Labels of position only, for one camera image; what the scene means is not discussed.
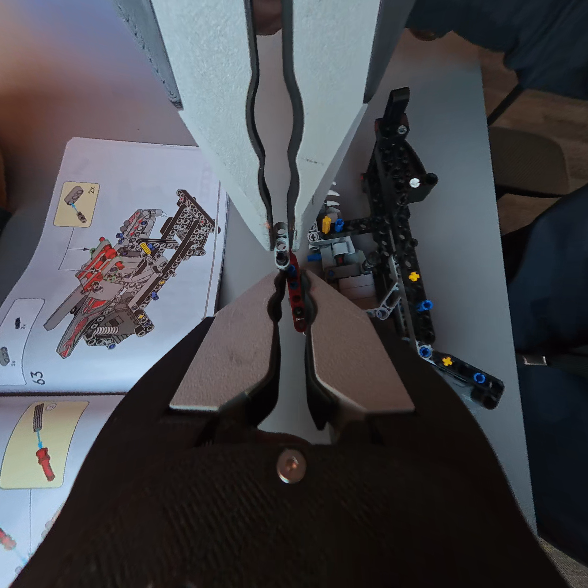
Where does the person's right forearm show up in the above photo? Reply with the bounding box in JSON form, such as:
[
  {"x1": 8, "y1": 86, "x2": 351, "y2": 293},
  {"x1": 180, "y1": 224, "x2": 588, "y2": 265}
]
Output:
[{"x1": 406, "y1": 0, "x2": 588, "y2": 88}]

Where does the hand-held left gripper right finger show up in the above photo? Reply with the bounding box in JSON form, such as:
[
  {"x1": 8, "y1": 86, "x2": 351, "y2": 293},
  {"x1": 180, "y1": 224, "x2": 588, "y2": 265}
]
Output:
[{"x1": 303, "y1": 269, "x2": 417, "y2": 443}]

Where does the lego truck chassis model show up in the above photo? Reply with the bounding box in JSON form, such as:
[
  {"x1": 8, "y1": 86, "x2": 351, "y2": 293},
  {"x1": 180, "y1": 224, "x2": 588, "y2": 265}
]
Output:
[{"x1": 286, "y1": 87, "x2": 505, "y2": 410}]

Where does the dark mesh office chair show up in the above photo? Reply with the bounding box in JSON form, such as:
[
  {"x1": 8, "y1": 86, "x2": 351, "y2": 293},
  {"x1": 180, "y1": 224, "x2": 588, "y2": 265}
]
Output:
[{"x1": 486, "y1": 83, "x2": 575, "y2": 198}]

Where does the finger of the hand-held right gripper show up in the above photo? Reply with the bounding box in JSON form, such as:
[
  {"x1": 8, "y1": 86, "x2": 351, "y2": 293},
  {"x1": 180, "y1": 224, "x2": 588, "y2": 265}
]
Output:
[
  {"x1": 281, "y1": 0, "x2": 383, "y2": 250},
  {"x1": 152, "y1": 0, "x2": 277, "y2": 252}
]

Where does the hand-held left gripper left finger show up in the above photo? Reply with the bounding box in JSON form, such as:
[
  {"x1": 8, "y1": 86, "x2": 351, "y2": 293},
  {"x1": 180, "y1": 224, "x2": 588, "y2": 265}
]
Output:
[{"x1": 169, "y1": 269, "x2": 286, "y2": 430}]

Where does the lego instruction booklet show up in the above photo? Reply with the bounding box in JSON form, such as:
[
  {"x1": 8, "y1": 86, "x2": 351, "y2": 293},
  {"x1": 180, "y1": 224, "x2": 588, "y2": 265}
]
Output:
[{"x1": 0, "y1": 137, "x2": 229, "y2": 588}]

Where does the black strap with metal buckle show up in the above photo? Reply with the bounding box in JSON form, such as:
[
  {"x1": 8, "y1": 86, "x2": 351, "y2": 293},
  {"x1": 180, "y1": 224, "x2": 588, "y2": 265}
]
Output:
[{"x1": 517, "y1": 351, "x2": 588, "y2": 369}]

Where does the light grey two-hole lego beam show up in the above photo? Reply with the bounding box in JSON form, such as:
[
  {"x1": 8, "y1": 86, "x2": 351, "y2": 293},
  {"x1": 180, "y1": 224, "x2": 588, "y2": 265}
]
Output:
[{"x1": 273, "y1": 221, "x2": 295, "y2": 269}]

